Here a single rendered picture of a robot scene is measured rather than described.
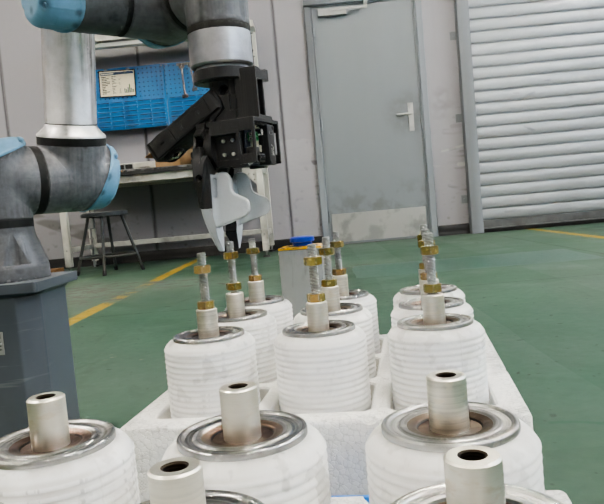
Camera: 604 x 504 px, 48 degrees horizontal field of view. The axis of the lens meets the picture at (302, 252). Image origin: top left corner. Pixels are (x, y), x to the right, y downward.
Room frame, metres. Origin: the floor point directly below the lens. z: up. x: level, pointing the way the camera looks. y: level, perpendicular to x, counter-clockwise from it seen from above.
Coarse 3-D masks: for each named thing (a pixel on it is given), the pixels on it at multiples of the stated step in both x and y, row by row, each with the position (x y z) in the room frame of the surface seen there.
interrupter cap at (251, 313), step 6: (222, 312) 0.86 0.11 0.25; (246, 312) 0.85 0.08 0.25; (252, 312) 0.84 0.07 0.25; (258, 312) 0.83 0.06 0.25; (264, 312) 0.82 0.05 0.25; (222, 318) 0.81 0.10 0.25; (228, 318) 0.80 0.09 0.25; (234, 318) 0.79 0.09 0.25; (240, 318) 0.79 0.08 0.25; (246, 318) 0.79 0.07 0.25; (252, 318) 0.80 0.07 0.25
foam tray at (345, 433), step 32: (384, 352) 0.87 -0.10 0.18; (384, 384) 0.72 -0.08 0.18; (512, 384) 0.68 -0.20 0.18; (160, 416) 0.69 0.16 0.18; (320, 416) 0.63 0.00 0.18; (352, 416) 0.62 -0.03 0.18; (384, 416) 0.62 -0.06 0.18; (160, 448) 0.64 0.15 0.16; (352, 448) 0.61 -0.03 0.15; (352, 480) 0.61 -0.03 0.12
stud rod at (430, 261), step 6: (426, 234) 0.67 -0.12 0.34; (432, 234) 0.67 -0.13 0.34; (426, 240) 0.67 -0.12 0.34; (432, 240) 0.67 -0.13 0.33; (426, 258) 0.67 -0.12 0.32; (432, 258) 0.67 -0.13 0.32; (426, 264) 0.67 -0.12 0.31; (432, 264) 0.67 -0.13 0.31; (432, 270) 0.67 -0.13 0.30; (432, 276) 0.67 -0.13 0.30; (432, 282) 0.67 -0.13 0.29; (432, 294) 0.67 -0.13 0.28
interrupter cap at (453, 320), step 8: (400, 320) 0.69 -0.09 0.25; (408, 320) 0.69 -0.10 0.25; (416, 320) 0.69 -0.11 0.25; (448, 320) 0.68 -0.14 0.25; (456, 320) 0.67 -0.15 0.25; (464, 320) 0.66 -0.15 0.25; (472, 320) 0.66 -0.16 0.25; (400, 328) 0.66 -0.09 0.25; (408, 328) 0.65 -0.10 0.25; (416, 328) 0.65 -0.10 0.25; (424, 328) 0.64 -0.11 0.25; (432, 328) 0.64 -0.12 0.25; (440, 328) 0.64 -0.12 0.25; (448, 328) 0.64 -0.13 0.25; (456, 328) 0.64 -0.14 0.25
